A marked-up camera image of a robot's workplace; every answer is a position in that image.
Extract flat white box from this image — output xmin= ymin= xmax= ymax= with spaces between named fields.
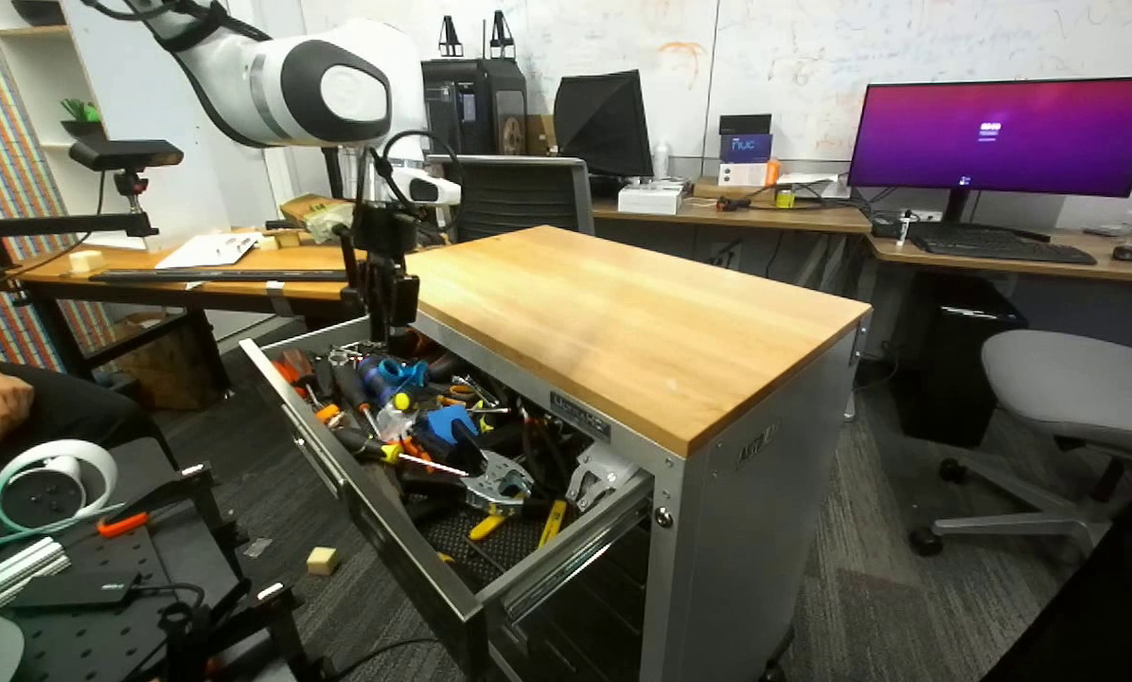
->
xmin=613 ymin=178 xmax=691 ymax=219

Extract grey workbench with wooden top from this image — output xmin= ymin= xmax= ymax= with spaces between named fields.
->
xmin=401 ymin=225 xmax=874 ymax=682

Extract yellow handled pliers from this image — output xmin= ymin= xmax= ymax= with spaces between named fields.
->
xmin=463 ymin=505 xmax=517 ymax=544

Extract green item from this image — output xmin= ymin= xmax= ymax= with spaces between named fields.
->
xmin=57 ymin=95 xmax=105 ymax=128

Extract silver metal tube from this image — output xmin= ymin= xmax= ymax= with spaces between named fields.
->
xmin=0 ymin=534 xmax=75 ymax=616

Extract orange handled tool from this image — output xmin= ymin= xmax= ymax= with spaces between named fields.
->
xmin=91 ymin=509 xmax=160 ymax=544

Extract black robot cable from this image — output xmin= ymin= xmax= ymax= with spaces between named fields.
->
xmin=373 ymin=125 xmax=456 ymax=205

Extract white tape roll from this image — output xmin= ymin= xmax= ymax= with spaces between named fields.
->
xmin=0 ymin=435 xmax=126 ymax=538

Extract dark mesh chair grey frame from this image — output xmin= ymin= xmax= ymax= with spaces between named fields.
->
xmin=449 ymin=153 xmax=600 ymax=246

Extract black angular box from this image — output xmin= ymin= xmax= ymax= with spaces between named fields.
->
xmin=551 ymin=68 xmax=658 ymax=185

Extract bystander leg black trousers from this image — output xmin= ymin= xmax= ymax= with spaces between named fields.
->
xmin=0 ymin=361 xmax=165 ymax=467

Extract black equipment cart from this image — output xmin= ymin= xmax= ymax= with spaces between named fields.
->
xmin=0 ymin=432 xmax=330 ymax=682

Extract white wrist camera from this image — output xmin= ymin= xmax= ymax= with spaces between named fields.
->
xmin=392 ymin=166 xmax=468 ymax=217

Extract blue and white box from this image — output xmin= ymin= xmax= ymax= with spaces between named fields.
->
xmin=717 ymin=109 xmax=778 ymax=195

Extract black keyboard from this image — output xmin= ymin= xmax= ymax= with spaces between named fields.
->
xmin=903 ymin=225 xmax=1101 ymax=269

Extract white shelf unit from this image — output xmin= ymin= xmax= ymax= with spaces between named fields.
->
xmin=0 ymin=0 xmax=115 ymax=243

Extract small yellow block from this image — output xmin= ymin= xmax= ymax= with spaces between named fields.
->
xmin=302 ymin=542 xmax=344 ymax=581

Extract grey fabric office chair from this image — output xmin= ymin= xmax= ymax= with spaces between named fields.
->
xmin=907 ymin=327 xmax=1132 ymax=560

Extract long wooden office desk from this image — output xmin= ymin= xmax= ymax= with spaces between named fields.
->
xmin=587 ymin=185 xmax=1132 ymax=291

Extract black computer tower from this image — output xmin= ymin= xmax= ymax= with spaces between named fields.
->
xmin=418 ymin=52 xmax=533 ymax=162

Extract yellow handled tool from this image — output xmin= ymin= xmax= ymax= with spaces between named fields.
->
xmin=533 ymin=496 xmax=574 ymax=550

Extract wooden side table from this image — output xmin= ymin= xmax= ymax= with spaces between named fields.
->
xmin=7 ymin=233 xmax=367 ymax=383

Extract light blue handled pliers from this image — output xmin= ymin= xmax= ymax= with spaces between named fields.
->
xmin=359 ymin=354 xmax=437 ymax=406

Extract white paper sheets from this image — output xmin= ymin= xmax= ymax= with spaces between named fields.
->
xmin=153 ymin=226 xmax=271 ymax=272

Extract black metal pole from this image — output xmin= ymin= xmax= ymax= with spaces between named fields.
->
xmin=0 ymin=207 xmax=165 ymax=246

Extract black under desk computer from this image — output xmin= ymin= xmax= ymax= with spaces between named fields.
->
xmin=919 ymin=269 xmax=1035 ymax=448

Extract small black stand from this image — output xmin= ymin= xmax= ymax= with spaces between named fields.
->
xmin=437 ymin=10 xmax=471 ymax=66
xmin=486 ymin=9 xmax=519 ymax=66

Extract black stereo camera on stand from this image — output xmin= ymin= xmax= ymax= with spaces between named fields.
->
xmin=66 ymin=134 xmax=189 ymax=238

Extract red handled pliers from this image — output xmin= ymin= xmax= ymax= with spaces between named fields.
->
xmin=273 ymin=354 xmax=322 ymax=394

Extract monitor with purple screen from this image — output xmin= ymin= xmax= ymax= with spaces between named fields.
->
xmin=845 ymin=72 xmax=1132 ymax=236

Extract grey metal tool drawer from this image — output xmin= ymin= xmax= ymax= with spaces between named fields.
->
xmin=237 ymin=311 xmax=658 ymax=682

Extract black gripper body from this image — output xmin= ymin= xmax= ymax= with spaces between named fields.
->
xmin=348 ymin=202 xmax=420 ymax=275

